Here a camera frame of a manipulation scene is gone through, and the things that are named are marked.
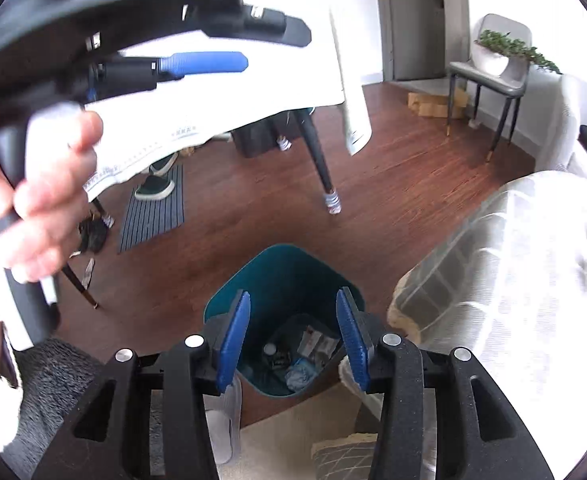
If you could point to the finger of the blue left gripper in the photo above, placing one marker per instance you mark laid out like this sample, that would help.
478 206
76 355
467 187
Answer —
179 65

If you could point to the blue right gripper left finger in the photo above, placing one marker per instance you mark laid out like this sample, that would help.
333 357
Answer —
229 341

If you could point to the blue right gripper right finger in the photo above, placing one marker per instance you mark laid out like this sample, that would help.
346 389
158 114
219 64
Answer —
355 336

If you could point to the dark teal trash bin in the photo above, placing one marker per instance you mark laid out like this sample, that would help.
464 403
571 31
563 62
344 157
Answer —
293 338

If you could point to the left hand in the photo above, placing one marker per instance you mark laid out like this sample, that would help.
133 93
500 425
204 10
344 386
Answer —
50 206

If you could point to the white patterned dining tablecloth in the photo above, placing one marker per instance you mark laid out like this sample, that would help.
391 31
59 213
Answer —
143 127

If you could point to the black storage box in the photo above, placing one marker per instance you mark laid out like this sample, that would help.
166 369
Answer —
260 137

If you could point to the black white sneaker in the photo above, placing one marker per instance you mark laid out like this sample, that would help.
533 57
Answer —
154 188

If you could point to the black dining table leg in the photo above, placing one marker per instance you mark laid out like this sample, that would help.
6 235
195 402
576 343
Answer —
310 136

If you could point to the grey striped door mat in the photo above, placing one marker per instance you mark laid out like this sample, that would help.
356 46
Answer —
145 220

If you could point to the grey checked round tablecloth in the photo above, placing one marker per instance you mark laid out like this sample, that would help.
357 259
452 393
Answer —
511 286

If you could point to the grey door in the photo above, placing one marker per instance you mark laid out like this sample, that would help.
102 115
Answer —
413 39

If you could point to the cardboard box on floor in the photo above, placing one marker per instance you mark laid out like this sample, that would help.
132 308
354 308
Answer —
431 106

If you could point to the grey dining chair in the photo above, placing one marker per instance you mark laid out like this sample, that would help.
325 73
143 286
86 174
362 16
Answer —
505 76

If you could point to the grey armchair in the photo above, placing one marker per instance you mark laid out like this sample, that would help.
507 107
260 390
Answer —
561 149

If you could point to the white potted plant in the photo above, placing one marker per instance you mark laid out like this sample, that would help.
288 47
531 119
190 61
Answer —
501 43

